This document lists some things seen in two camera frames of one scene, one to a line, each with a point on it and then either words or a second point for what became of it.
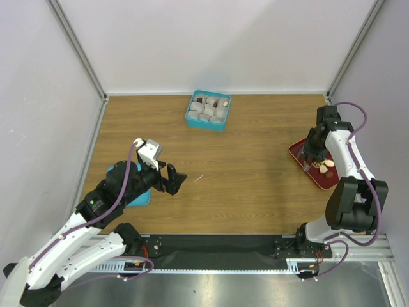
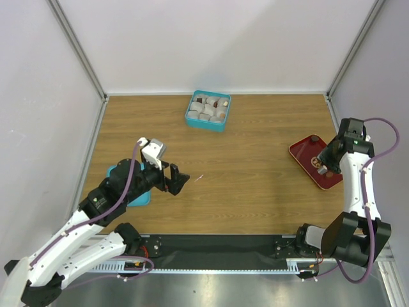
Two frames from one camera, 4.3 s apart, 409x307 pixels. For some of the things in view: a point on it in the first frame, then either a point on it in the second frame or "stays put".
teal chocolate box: [208, 110] stays put
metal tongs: [301, 156] → [323, 169]
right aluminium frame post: [354, 49] stays put
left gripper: [175, 179] stays put
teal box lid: [145, 199] stays put
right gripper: [316, 155] → [324, 155]
